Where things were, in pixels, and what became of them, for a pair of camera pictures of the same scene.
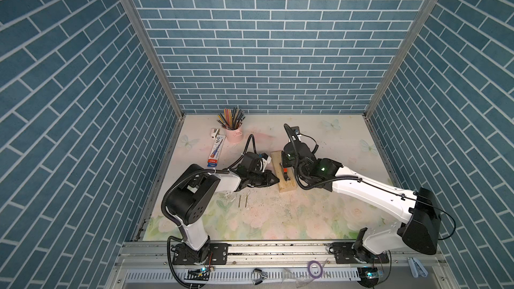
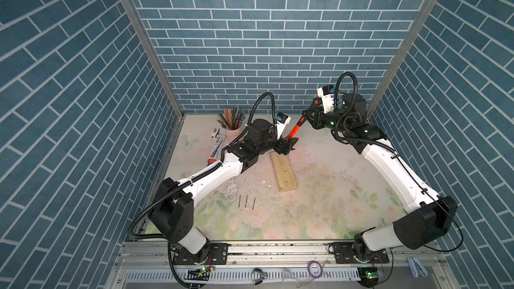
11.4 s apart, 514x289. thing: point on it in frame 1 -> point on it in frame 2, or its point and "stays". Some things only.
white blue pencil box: (216, 150) stays
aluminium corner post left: (147, 39) stays
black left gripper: (266, 176) -> (286, 147)
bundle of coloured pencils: (231, 120) stays
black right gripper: (284, 158) -> (318, 116)
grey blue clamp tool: (417, 267) stays
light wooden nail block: (284, 185) stays
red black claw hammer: (285, 174) -> (304, 113)
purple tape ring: (308, 266) stays
